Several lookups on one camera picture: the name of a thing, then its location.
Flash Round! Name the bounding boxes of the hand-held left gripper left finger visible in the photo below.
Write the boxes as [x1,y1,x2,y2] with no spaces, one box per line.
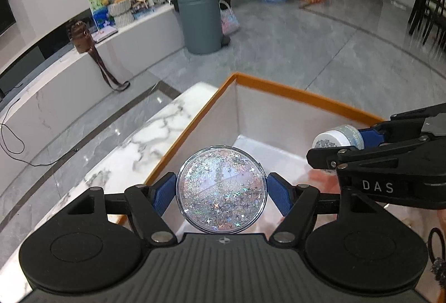
[66,172,177,244]

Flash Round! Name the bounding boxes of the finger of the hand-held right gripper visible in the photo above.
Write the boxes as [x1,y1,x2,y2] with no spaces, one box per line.
[307,134,446,210]
[359,104,446,150]

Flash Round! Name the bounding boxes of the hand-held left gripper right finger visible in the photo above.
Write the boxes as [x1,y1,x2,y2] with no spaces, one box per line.
[266,173,381,244]

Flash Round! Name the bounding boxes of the white glitter jar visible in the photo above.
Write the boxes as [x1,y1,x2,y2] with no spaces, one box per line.
[312,125,365,173]

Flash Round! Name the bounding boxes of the glitter compact mirror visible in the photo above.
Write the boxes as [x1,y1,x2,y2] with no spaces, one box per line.
[175,146,269,234]

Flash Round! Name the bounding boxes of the orange storage box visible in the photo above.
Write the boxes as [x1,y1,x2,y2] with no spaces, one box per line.
[117,72,433,241]

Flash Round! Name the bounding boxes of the dark wooden chair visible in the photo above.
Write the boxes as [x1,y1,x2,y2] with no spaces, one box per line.
[408,0,433,35]
[423,0,446,47]

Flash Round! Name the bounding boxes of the pink notebook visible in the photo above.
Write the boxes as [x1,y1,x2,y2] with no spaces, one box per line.
[93,26,118,43]

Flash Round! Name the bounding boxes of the grey trash bin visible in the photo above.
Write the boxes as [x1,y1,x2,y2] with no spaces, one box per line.
[173,0,224,55]

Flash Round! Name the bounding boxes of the brown leather bag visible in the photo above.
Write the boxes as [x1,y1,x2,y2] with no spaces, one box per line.
[68,20,131,92]

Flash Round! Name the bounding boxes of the checkered woven bag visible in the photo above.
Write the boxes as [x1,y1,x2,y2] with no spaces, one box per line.
[219,0,242,36]

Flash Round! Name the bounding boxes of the grey woven basket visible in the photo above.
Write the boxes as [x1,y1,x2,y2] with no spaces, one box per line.
[107,1,132,15]
[113,12,135,27]

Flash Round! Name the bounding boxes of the black television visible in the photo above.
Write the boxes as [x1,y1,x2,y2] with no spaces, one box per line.
[0,0,17,37]

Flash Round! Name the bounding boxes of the black gripper cord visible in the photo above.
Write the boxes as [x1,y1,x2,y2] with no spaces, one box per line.
[428,228,446,287]

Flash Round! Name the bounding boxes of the black cable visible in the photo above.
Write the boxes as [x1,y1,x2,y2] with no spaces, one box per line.
[0,97,81,168]

